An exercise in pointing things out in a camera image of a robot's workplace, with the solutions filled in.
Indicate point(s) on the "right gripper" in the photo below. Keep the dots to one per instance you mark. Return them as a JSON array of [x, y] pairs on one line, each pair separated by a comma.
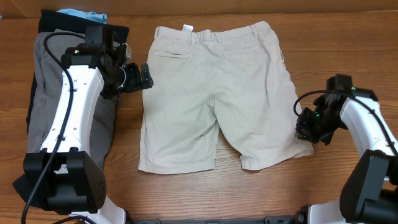
[[306, 123]]

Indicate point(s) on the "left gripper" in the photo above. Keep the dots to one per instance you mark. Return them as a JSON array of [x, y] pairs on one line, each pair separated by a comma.
[[135, 83]]

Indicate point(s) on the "beige shorts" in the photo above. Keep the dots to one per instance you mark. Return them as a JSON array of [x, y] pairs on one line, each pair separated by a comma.
[[208, 83]]

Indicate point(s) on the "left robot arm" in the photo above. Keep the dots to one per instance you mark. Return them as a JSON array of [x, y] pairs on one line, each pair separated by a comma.
[[63, 176]]

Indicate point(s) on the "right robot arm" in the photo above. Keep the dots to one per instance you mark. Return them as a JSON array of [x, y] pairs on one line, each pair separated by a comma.
[[363, 198]]

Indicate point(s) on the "light blue garment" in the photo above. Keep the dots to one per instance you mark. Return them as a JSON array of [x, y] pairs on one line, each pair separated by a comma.
[[91, 16]]

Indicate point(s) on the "grey shorts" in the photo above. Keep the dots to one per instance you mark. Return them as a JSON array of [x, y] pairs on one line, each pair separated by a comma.
[[48, 76]]

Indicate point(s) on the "black garment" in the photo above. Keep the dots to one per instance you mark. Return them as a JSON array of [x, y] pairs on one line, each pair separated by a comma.
[[65, 31]]

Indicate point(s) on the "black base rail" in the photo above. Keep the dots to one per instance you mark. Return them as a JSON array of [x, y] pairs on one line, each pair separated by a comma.
[[211, 221]]

